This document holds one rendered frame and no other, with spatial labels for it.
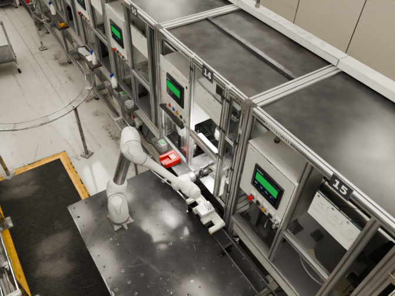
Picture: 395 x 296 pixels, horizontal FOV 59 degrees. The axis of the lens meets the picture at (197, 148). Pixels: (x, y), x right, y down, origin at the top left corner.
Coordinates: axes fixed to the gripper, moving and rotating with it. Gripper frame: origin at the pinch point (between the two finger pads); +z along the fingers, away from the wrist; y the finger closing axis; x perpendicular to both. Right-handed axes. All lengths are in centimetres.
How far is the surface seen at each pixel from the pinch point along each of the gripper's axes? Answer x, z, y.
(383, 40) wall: 68, 345, -4
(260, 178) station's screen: -66, -17, 63
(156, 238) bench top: -18, -68, -32
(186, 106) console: 24, -14, 57
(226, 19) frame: 56, 44, 101
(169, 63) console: 48, -14, 83
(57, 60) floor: 402, -27, -100
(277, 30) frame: 21, 68, 101
